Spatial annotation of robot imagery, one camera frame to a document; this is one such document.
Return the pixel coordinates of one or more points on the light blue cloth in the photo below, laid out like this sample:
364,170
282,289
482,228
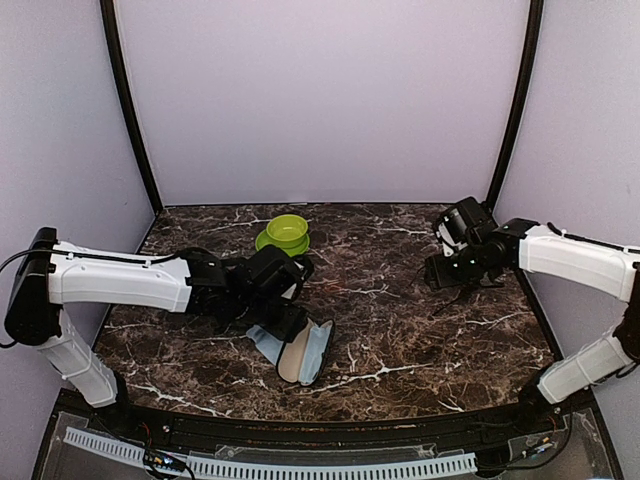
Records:
314,353
267,344

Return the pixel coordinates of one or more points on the left black frame post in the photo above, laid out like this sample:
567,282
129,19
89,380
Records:
126,101

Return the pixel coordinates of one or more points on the pink translucent sunglasses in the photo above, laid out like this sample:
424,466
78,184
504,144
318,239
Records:
333,288

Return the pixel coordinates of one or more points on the black checkered glasses case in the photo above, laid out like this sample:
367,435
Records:
301,361

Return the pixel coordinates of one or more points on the white slotted cable duct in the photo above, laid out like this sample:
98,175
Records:
252,463

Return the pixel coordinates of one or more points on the green plastic plate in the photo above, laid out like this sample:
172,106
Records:
297,247

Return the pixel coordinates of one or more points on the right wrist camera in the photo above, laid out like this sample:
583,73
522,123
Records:
451,236

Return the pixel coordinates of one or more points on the black sunglasses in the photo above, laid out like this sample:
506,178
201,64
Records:
429,298

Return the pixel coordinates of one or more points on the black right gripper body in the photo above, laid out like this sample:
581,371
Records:
468,268

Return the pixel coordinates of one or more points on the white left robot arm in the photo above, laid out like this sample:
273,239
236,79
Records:
191,281

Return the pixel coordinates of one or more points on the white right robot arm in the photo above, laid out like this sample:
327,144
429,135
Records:
475,248

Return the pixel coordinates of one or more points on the black frame post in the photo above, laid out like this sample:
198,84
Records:
518,103
126,101

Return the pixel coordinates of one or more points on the green plastic bowl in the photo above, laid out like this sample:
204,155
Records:
287,229

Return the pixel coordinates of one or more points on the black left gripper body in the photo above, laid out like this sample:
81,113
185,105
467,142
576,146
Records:
283,329

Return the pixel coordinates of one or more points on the right black frame post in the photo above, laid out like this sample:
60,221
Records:
518,103

